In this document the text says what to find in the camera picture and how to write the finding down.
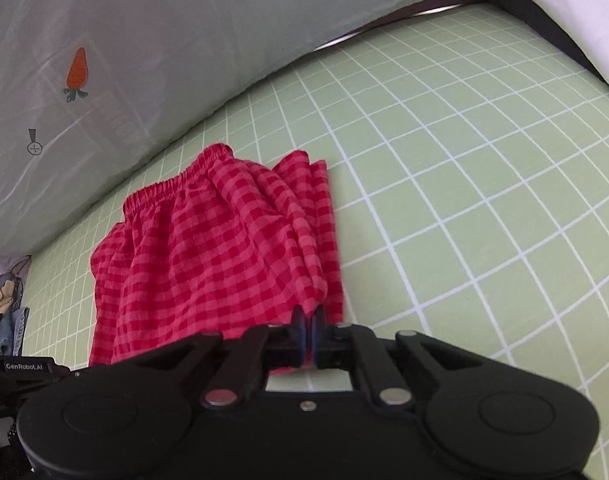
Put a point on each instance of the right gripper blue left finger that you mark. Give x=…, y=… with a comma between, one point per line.
x=249, y=359

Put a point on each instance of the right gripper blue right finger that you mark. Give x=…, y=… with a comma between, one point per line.
x=359, y=352

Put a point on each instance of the red checkered cloth garment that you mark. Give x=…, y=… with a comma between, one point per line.
x=225, y=245

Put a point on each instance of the blue denim garment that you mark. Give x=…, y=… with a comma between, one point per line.
x=14, y=322

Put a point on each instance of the green grid cutting mat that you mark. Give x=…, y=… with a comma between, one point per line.
x=469, y=163

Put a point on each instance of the grey carrot print storage bag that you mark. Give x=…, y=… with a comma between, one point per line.
x=91, y=89

